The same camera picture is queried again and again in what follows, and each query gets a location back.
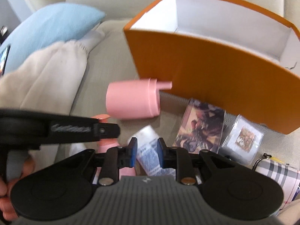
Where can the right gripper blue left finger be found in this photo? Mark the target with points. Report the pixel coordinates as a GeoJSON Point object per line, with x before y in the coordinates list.
{"type": "Point", "coordinates": [119, 162]}

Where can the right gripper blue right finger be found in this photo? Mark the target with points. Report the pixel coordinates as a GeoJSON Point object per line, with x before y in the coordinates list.
{"type": "Point", "coordinates": [176, 158]}

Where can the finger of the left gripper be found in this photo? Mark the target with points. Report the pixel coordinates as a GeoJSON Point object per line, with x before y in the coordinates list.
{"type": "Point", "coordinates": [106, 131]}

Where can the pink pump bottle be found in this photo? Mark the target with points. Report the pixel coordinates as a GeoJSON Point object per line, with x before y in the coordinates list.
{"type": "Point", "coordinates": [105, 144]}

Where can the pink cup with spout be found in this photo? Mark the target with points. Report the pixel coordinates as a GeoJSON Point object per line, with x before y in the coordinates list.
{"type": "Point", "coordinates": [135, 99]}

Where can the clear square display case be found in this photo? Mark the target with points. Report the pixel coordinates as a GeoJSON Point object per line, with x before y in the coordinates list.
{"type": "Point", "coordinates": [242, 142]}

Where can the orange cardboard box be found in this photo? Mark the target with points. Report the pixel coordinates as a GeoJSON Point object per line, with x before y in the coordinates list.
{"type": "Point", "coordinates": [229, 53]}

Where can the person's left hand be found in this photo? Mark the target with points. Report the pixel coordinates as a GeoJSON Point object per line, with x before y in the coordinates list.
{"type": "Point", "coordinates": [7, 209]}

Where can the white printed tube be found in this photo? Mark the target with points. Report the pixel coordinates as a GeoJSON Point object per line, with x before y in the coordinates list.
{"type": "Point", "coordinates": [147, 159]}

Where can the beige sofa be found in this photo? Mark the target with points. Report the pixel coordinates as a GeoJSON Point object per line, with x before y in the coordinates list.
{"type": "Point", "coordinates": [111, 60]}

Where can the dark picture card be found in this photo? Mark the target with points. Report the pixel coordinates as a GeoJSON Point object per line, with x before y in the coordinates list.
{"type": "Point", "coordinates": [201, 127]}

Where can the beige blanket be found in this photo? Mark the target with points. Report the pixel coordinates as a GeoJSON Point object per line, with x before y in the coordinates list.
{"type": "Point", "coordinates": [49, 78]}

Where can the light blue pillow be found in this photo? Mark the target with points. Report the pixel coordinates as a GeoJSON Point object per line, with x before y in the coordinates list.
{"type": "Point", "coordinates": [52, 23]}

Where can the plaid fabric pouch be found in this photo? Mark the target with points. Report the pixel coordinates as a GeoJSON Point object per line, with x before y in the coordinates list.
{"type": "Point", "coordinates": [284, 174]}

